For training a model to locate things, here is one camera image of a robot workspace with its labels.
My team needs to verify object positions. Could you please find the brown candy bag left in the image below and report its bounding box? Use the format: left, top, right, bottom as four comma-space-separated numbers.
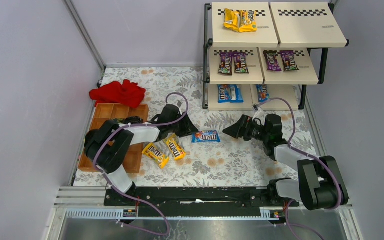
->
218, 52, 233, 76

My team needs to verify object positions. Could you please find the yellow candy bag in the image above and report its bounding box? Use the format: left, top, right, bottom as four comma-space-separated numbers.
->
142, 142, 169, 169
238, 10, 257, 33
164, 133, 186, 161
223, 8, 241, 33

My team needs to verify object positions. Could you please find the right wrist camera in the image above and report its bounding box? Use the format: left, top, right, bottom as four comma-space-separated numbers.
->
252, 104, 264, 120

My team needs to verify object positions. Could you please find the red cloth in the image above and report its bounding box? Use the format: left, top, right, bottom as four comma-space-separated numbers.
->
89, 79, 146, 108

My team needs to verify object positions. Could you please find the brown candy bag right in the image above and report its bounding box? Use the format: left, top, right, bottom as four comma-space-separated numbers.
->
233, 52, 249, 74

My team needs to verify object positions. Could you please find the floral table mat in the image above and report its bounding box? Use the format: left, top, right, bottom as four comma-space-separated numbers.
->
74, 66, 325, 188

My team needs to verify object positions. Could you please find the three-tier shelf rack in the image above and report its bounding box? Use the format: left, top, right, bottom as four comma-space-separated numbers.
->
202, 1, 349, 111

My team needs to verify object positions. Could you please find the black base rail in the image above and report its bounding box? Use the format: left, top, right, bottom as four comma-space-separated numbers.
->
104, 185, 290, 218

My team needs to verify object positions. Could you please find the blue white candy bag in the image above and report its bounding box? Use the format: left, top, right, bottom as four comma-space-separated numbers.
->
229, 84, 244, 104

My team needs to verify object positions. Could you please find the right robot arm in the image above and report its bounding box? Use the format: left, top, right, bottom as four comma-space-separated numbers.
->
223, 114, 350, 211

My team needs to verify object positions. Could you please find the purple candy bag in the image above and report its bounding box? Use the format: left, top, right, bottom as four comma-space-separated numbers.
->
279, 50, 300, 72
262, 50, 282, 72

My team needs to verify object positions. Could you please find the blue M&M candy bag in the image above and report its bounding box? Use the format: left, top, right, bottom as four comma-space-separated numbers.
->
191, 130, 221, 143

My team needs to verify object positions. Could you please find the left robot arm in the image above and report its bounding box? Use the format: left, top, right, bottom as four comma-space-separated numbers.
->
84, 104, 199, 194

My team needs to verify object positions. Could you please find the blue candy bag on shelf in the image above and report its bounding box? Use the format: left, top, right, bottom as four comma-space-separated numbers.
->
217, 84, 232, 104

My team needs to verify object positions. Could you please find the black rolled sock right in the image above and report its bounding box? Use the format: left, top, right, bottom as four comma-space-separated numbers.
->
121, 116, 144, 125

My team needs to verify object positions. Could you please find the brown candy bag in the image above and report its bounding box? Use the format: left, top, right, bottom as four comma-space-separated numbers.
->
218, 52, 233, 76
233, 52, 249, 74

